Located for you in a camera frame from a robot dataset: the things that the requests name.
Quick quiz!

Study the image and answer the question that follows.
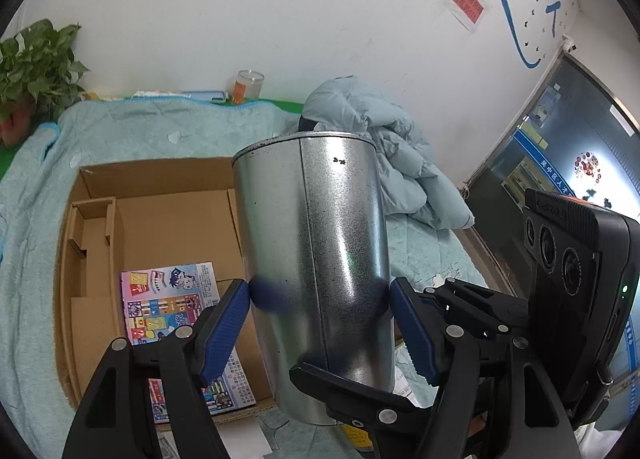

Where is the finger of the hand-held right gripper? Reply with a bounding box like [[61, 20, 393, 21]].
[[288, 361, 437, 446], [423, 278, 532, 338]]

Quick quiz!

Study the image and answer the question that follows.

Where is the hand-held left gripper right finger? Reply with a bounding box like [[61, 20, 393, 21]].
[[390, 277, 584, 459]]

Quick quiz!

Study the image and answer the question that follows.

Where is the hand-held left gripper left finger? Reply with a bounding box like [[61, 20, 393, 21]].
[[61, 280, 251, 459]]

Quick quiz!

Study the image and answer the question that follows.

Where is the brown cardboard box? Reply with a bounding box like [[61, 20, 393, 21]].
[[52, 155, 281, 421]]

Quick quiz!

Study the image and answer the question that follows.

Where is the silver metal can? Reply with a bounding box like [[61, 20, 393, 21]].
[[231, 132, 393, 427]]

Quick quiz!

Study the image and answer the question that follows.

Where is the yellow label bottle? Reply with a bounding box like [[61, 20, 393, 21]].
[[340, 421, 374, 459]]

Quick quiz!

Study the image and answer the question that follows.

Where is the colourful printed card packet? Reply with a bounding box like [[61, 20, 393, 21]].
[[120, 261, 259, 425]]

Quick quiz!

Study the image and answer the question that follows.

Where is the white paper sheet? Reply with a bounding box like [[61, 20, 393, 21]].
[[212, 416, 274, 458]]

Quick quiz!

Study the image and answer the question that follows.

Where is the glass door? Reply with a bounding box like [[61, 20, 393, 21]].
[[464, 50, 640, 442]]

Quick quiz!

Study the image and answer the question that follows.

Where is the light blue padded jacket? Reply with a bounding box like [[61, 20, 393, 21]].
[[299, 75, 477, 230]]

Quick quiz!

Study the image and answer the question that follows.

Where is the teal quilted blanket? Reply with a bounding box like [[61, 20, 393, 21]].
[[0, 98, 503, 459]]

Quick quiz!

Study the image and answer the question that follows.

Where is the glass jar with orange label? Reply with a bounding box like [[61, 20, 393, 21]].
[[231, 69, 264, 105]]

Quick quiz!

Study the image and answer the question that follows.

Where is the potted green plant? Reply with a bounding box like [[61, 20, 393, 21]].
[[0, 19, 90, 148]]

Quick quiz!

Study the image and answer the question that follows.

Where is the blue wall decal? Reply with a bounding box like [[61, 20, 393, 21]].
[[447, 0, 572, 70]]

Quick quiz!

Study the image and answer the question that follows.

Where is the red wall notice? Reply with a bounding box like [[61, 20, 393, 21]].
[[445, 0, 489, 33]]

